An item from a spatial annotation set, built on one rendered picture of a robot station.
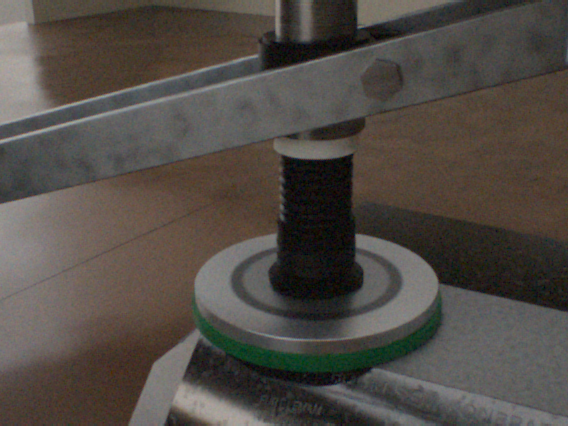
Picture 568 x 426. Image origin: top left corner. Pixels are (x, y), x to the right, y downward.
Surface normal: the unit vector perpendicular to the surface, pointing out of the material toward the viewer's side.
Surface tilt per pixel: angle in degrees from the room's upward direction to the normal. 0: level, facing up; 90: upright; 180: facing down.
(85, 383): 0
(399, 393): 45
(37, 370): 0
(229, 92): 90
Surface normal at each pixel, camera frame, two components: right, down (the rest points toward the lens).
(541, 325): -0.01, -0.93
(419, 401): -0.33, -0.42
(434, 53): -0.18, 0.36
